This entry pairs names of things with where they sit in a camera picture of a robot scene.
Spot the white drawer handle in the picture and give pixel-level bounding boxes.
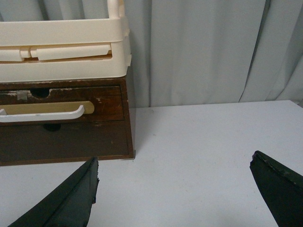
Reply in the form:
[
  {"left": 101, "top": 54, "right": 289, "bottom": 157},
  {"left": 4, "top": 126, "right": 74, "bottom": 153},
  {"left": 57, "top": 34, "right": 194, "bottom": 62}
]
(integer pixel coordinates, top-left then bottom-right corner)
[{"left": 0, "top": 105, "right": 85, "bottom": 123}]

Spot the grey curtain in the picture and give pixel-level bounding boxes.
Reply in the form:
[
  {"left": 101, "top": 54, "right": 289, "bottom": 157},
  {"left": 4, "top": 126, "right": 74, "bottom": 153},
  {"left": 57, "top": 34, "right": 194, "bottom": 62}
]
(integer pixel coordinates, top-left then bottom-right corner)
[{"left": 0, "top": 0, "right": 303, "bottom": 108}]

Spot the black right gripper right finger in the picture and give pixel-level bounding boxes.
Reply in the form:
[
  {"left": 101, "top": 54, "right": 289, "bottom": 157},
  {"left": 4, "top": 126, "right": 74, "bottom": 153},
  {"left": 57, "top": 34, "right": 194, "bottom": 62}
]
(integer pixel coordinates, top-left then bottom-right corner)
[{"left": 250, "top": 151, "right": 303, "bottom": 227}]

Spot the dark brown wooden drawer cabinet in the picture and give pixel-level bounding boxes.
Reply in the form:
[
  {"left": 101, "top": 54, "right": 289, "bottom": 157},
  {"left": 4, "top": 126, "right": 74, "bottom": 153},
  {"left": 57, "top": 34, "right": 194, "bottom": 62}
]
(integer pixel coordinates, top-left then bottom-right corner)
[{"left": 0, "top": 76, "right": 135, "bottom": 153}]

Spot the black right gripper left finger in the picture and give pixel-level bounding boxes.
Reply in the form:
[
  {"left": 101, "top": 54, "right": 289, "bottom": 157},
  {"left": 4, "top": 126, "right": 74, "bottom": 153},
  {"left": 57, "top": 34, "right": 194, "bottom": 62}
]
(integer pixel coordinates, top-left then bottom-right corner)
[{"left": 10, "top": 157, "right": 99, "bottom": 227}]

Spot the cream plastic basket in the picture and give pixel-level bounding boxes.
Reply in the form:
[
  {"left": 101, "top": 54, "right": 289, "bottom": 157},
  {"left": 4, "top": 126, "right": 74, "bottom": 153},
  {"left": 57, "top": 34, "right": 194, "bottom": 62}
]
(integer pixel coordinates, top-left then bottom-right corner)
[{"left": 0, "top": 0, "right": 132, "bottom": 83}]

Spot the wooden drawer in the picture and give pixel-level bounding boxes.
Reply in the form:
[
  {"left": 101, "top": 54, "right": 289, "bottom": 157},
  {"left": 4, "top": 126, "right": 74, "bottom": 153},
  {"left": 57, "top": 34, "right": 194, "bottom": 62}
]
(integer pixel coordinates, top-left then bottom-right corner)
[
  {"left": 0, "top": 86, "right": 124, "bottom": 124},
  {"left": 0, "top": 121, "right": 134, "bottom": 166}
]

